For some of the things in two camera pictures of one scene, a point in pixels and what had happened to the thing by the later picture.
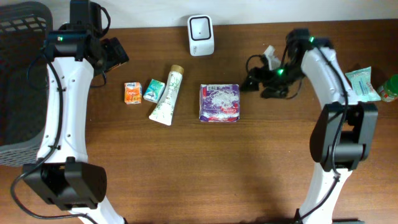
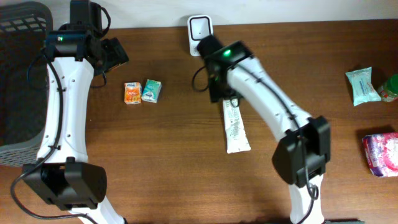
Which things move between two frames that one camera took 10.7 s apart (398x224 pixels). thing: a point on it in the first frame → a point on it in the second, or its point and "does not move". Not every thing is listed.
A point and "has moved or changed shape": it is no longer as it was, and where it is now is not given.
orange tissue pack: [133, 93] does not move
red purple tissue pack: [219, 102] → [382, 154]
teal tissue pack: [154, 91] has moved or changed shape
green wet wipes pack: [360, 86] does not move
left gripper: [116, 52] does not move
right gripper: [265, 71] → [215, 96]
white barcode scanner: [201, 35] does not move
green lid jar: [388, 89] does not move
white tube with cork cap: [163, 114] → [237, 136]
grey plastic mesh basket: [25, 29] does not move
